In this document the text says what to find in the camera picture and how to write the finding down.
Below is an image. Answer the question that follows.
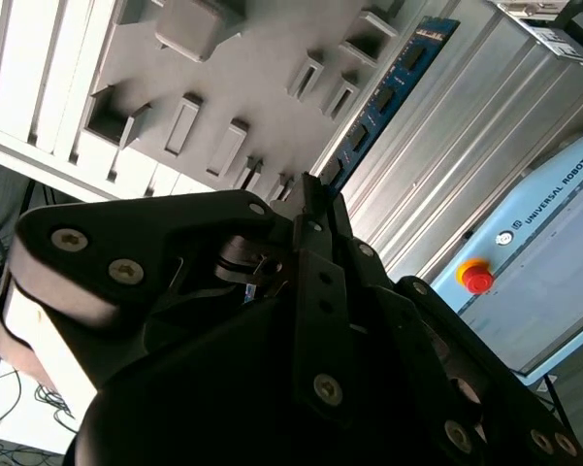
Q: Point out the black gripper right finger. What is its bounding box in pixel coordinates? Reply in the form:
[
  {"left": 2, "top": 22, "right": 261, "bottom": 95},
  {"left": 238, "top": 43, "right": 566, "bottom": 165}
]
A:
[{"left": 324, "top": 190, "right": 583, "bottom": 466}]

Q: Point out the blue RAM stick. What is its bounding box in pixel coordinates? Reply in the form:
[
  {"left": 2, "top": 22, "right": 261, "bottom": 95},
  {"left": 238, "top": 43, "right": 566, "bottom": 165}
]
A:
[{"left": 317, "top": 14, "right": 461, "bottom": 194}]

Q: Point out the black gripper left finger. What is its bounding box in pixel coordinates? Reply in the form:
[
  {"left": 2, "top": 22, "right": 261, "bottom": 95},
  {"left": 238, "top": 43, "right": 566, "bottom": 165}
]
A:
[{"left": 0, "top": 171, "right": 359, "bottom": 429}]

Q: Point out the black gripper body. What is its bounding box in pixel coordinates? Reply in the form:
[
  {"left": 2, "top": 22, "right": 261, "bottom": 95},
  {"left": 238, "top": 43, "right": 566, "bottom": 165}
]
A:
[{"left": 65, "top": 295, "right": 442, "bottom": 466}]

